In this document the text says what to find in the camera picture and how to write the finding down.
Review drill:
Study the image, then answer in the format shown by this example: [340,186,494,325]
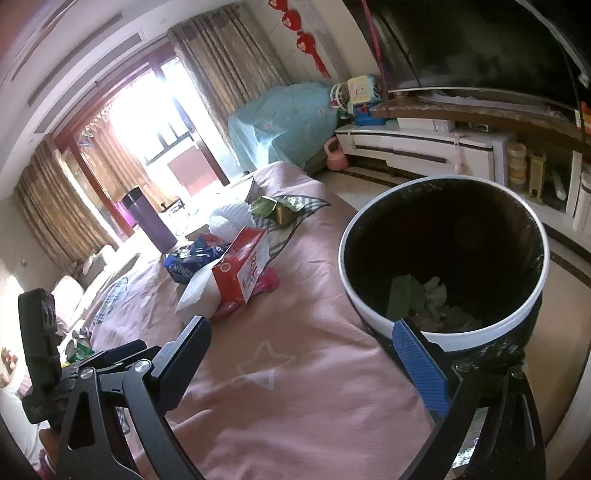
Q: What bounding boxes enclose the crumpled white paper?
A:
[409,276,483,333]

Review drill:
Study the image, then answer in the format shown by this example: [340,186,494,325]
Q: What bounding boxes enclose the purple thermos bottle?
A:
[122,186,178,253]

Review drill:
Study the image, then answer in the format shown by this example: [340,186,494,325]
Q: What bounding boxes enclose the white foam net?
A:
[208,202,256,241]

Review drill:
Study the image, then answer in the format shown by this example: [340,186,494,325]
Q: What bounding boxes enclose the colourful toy pile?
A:
[329,74,389,128]

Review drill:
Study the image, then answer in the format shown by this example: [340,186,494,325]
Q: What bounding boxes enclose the blue snack packet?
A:
[165,234,228,284]

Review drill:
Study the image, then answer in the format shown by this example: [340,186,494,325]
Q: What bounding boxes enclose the stacked yellow containers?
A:
[507,142,528,193]

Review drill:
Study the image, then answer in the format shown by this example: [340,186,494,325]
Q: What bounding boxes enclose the white paper tissue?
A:
[175,267,223,325]

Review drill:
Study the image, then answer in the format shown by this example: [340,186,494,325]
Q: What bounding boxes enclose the beige grater toy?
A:
[526,152,548,205]

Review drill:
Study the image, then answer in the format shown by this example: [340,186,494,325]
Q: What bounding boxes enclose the black bin with white rim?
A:
[338,175,550,370]

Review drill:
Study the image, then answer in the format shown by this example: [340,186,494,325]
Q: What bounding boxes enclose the white television cabinet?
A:
[335,99,591,234]

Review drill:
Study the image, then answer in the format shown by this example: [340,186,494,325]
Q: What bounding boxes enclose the teal cover cloth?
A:
[228,83,341,170]

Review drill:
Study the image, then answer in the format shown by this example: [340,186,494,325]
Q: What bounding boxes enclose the brown patterned curtain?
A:
[14,138,122,271]
[168,4,291,160]

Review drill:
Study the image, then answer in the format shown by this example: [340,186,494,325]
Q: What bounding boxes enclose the person's left forearm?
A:
[39,427,63,480]

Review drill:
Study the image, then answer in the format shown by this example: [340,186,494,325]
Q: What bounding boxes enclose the green drink can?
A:
[68,338,95,364]

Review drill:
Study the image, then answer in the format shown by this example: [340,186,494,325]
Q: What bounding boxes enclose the green paper scrap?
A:
[385,275,424,322]

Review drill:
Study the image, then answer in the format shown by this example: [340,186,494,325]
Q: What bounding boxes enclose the black television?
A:
[344,0,591,114]

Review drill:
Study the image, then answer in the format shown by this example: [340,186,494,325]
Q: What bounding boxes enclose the red and white cardboard box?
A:
[211,227,269,304]

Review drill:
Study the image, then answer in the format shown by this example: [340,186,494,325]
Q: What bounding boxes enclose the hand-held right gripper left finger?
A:
[55,316,213,480]

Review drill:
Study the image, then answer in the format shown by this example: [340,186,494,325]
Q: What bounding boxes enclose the pink kettlebell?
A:
[324,140,351,173]

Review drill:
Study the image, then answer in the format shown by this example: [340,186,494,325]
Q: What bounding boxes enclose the beige sofa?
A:
[50,244,141,326]

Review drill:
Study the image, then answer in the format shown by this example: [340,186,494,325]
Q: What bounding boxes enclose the red hanging decoration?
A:
[268,0,333,78]

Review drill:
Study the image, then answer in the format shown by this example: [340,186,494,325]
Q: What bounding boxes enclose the pink plastic wrapper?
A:
[211,269,280,320]

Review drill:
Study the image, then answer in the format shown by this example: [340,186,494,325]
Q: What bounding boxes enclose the white flat box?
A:
[228,174,259,205]

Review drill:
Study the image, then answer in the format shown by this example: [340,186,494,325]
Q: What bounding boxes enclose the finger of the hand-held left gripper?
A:
[62,340,160,372]

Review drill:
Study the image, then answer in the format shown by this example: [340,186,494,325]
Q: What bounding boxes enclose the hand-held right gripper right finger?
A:
[392,318,548,480]

